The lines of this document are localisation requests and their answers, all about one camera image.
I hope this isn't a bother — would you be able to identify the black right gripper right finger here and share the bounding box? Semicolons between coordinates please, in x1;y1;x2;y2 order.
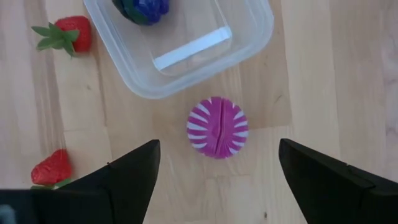
278;138;398;224

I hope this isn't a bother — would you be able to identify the pink white striped toy fruit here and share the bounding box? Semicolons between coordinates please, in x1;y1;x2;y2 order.
185;96;249;160

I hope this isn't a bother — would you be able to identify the dark blue toy fruit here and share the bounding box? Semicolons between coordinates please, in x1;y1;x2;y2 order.
111;0;171;26

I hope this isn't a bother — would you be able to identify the red toy strawberry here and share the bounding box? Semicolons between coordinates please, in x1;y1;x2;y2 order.
30;15;93;58
30;148;73;190

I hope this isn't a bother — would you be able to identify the clear plastic tupperware container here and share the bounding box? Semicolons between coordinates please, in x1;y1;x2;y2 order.
83;0;275;100

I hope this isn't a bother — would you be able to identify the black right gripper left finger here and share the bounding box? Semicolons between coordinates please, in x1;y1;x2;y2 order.
0;139;162;224

